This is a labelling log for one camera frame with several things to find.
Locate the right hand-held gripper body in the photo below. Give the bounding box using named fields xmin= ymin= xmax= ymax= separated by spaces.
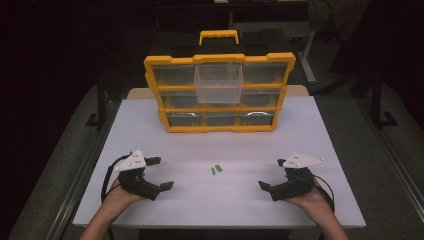
xmin=269 ymin=152 xmax=326 ymax=203

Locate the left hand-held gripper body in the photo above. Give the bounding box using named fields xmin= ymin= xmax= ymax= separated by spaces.
xmin=114 ymin=149 xmax=162 ymax=202

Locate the clear plastic drawer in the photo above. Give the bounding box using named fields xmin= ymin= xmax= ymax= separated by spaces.
xmin=193 ymin=62 xmax=244 ymax=104

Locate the yellow black organizer cabinet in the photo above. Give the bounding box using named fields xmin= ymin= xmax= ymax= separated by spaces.
xmin=143 ymin=29 xmax=297 ymax=134

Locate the person's right hand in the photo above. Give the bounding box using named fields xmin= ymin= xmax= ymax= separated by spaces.
xmin=285 ymin=178 xmax=334 ymax=218

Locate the person's left hand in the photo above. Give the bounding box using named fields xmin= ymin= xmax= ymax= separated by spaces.
xmin=99 ymin=179 xmax=145 ymax=223

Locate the black metal stand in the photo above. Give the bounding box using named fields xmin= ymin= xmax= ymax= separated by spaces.
xmin=85 ymin=74 xmax=108 ymax=130
xmin=370 ymin=69 xmax=399 ymax=130

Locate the white metal stand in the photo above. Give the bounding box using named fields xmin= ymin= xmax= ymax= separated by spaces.
xmin=229 ymin=19 xmax=318 ymax=85

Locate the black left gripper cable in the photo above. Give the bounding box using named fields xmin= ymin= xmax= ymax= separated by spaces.
xmin=100 ymin=153 xmax=133 ymax=204

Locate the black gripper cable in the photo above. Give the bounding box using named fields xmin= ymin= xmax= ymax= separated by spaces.
xmin=313 ymin=174 xmax=336 ymax=214
xmin=100 ymin=153 xmax=133 ymax=204

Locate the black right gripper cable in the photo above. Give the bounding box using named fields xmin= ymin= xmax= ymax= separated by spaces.
xmin=313 ymin=174 xmax=336 ymax=214

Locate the aluminium rail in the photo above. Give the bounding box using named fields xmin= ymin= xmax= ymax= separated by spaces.
xmin=46 ymin=99 xmax=122 ymax=240
xmin=353 ymin=98 xmax=424 ymax=214

